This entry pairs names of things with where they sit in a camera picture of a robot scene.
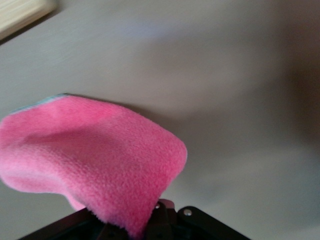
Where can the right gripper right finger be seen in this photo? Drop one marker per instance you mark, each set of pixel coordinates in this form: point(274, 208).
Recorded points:
point(190, 225)

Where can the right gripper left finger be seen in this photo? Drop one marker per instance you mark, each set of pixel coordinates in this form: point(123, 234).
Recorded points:
point(75, 230)

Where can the pink cloth with grey edge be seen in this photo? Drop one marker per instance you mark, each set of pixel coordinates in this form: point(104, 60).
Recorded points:
point(100, 155)

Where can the wooden cutting board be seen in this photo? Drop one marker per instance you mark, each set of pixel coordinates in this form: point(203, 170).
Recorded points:
point(20, 15)

